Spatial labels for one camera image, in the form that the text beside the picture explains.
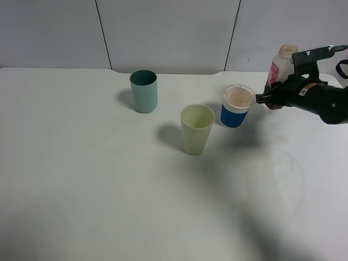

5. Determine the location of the teal plastic cup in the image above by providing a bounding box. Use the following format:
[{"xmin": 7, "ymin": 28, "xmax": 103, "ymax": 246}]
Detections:
[{"xmin": 129, "ymin": 70, "xmax": 158, "ymax": 113}]

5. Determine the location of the black cable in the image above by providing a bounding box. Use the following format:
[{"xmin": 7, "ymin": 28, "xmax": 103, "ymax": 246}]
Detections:
[{"xmin": 335, "ymin": 59, "xmax": 348, "ymax": 80}]

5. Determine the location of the pale green plastic cup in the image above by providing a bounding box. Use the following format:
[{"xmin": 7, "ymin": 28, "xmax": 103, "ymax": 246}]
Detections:
[{"xmin": 181, "ymin": 104, "xmax": 215, "ymax": 156}]

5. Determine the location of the clear drink bottle pink label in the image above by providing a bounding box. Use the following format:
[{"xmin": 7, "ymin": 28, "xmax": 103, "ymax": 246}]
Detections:
[{"xmin": 264, "ymin": 45, "xmax": 299, "ymax": 110}]

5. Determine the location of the clear cup with blue sleeve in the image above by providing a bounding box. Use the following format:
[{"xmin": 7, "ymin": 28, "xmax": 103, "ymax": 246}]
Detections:
[{"xmin": 220, "ymin": 84, "xmax": 255, "ymax": 128}]

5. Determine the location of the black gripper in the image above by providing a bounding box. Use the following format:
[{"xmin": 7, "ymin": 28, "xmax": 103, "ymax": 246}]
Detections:
[{"xmin": 255, "ymin": 77, "xmax": 347, "ymax": 125}]

